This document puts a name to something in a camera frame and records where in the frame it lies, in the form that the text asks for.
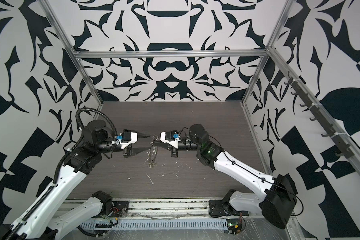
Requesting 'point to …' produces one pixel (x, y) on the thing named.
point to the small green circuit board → (234, 226)
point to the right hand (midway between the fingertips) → (156, 142)
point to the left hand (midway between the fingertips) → (149, 136)
